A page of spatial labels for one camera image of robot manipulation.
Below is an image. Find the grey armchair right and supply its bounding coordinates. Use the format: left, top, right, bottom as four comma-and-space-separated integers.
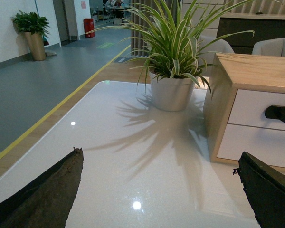
252, 38, 285, 57

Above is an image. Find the grey armchair left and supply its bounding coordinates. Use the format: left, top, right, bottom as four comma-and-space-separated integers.
198, 35, 234, 66

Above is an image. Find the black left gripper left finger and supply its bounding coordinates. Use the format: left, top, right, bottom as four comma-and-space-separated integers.
0, 148, 84, 228

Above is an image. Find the green striped spider plant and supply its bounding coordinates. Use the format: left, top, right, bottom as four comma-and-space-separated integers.
86, 0, 283, 100

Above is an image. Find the wooden slat partition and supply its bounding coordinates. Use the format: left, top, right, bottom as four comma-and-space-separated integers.
131, 0, 156, 57

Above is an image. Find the tall gold floor planter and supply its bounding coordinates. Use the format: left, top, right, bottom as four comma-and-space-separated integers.
24, 32, 46, 61

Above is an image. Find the white drawer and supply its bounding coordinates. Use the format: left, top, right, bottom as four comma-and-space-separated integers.
217, 124, 285, 168
228, 89, 285, 131

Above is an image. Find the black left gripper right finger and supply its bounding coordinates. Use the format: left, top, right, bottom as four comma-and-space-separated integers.
233, 152, 285, 228

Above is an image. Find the wooden drawer cabinet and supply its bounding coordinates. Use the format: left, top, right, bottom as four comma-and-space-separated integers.
203, 54, 285, 172

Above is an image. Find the black drawer handle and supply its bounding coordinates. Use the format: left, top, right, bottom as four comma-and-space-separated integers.
265, 105, 285, 123

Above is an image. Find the dark reception counter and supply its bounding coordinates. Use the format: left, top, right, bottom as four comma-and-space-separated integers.
217, 14, 285, 54

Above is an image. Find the white plant pot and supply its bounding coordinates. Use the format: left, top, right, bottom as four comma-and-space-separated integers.
149, 72, 196, 112

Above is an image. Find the green leafy floor plant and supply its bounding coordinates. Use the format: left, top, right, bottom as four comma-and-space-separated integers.
11, 10, 50, 37

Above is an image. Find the grey armchair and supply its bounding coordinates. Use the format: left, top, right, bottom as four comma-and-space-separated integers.
252, 38, 285, 57
198, 35, 234, 66

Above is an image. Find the red fire extinguisher box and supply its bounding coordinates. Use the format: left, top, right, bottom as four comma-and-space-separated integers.
84, 18, 95, 38

